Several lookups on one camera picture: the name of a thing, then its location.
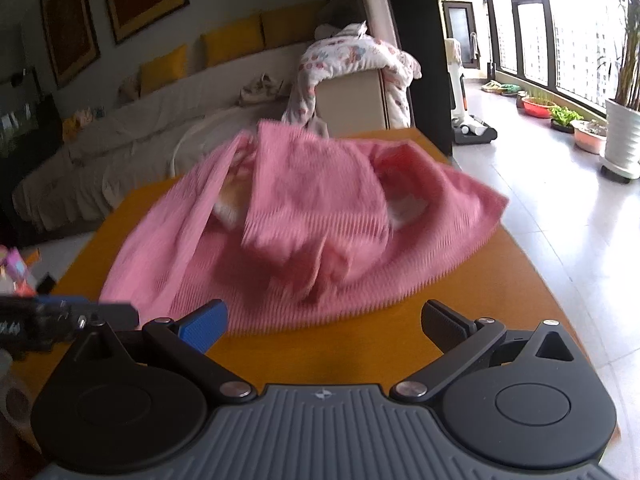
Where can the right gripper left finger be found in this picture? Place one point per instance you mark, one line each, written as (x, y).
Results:
(182, 346)

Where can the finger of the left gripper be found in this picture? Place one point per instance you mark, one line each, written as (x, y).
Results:
(118, 316)
(62, 301)

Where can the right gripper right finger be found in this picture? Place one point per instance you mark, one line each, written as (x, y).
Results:
(465, 344)

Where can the pink ribbed knit garment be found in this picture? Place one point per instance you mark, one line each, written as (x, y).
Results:
(289, 229)

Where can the colourful toy pile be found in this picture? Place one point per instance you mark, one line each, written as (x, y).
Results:
(16, 275)

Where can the beige covered sofa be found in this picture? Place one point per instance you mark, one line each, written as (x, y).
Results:
(151, 139)

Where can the dark fish tank cabinet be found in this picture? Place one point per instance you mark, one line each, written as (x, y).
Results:
(29, 115)

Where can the white upright vacuum cleaner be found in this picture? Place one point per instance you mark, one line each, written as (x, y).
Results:
(467, 129)

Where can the red plastic basin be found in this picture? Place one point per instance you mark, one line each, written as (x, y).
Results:
(537, 107)

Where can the pink flower pot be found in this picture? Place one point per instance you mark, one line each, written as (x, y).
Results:
(589, 136)

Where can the white ribbed plant pot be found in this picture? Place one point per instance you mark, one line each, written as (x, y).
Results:
(620, 160)

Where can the green leafy potted plant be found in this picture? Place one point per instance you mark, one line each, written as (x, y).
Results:
(561, 118)

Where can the left yellow cushion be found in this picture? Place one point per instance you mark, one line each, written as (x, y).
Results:
(164, 70)

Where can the yellow cushion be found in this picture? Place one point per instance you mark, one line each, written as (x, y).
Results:
(291, 24)
(234, 40)
(164, 70)

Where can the left framed red picture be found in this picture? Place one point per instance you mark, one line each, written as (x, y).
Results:
(70, 37)

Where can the middle yellow cushion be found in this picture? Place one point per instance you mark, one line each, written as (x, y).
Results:
(234, 40)

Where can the floral patterned blanket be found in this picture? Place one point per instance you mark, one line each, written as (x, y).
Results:
(349, 52)

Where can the tall potted plant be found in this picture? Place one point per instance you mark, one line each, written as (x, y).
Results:
(624, 64)

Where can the right yellow cushion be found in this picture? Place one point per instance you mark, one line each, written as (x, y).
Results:
(291, 24)

